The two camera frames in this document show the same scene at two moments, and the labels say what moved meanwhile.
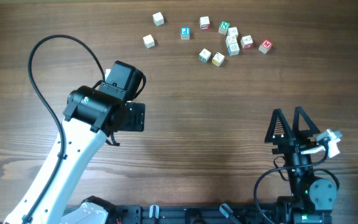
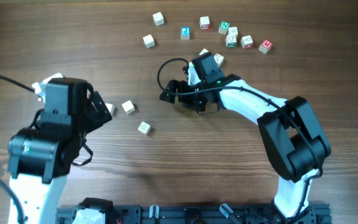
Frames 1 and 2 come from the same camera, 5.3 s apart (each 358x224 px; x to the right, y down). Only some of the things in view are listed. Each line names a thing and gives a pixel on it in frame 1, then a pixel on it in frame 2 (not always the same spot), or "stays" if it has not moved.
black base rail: (208, 214) stays
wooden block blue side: (233, 49) → (144, 128)
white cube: (107, 72) → (40, 88)
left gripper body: (135, 121) → (95, 119)
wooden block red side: (204, 23) stays
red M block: (265, 46) stays
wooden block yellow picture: (217, 59) stays
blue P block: (185, 33) stays
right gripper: (288, 143) → (181, 85)
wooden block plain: (148, 41) stays
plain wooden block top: (158, 18) stays
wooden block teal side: (204, 55) stays
